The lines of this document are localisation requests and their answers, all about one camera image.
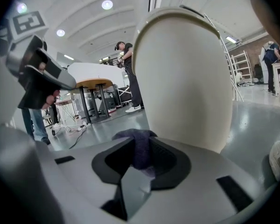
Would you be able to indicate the person's left hand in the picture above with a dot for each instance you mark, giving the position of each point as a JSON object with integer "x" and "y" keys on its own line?
{"x": 51, "y": 98}

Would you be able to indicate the person's right leg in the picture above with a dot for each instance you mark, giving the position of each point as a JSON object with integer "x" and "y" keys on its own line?
{"x": 273, "y": 15}

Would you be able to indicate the beige plastic trash bin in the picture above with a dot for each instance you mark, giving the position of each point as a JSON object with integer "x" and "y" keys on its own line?
{"x": 182, "y": 78}

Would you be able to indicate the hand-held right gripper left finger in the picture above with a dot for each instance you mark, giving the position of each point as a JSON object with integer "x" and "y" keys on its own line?
{"x": 109, "y": 164}

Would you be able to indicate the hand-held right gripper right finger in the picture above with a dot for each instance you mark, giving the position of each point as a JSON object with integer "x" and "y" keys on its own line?
{"x": 170, "y": 165}

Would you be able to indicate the white metal shelving unit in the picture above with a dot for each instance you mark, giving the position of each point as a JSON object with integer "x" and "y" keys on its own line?
{"x": 240, "y": 60}

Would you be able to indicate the round ceiling lamp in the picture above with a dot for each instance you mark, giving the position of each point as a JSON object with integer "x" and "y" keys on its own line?
{"x": 21, "y": 7}
{"x": 106, "y": 4}
{"x": 60, "y": 32}

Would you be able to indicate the plastic-wrapped grey machine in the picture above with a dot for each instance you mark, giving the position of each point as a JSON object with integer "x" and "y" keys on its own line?
{"x": 85, "y": 104}

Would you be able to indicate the wooden table with black legs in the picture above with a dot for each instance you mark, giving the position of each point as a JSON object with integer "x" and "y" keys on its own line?
{"x": 93, "y": 81}

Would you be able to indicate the white power strip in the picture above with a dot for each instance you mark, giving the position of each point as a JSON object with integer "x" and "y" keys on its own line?
{"x": 82, "y": 125}

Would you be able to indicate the dark blue cloth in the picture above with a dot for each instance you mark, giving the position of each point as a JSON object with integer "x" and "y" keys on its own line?
{"x": 141, "y": 148}

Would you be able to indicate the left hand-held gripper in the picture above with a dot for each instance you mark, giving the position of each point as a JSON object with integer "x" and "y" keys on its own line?
{"x": 58, "y": 76}

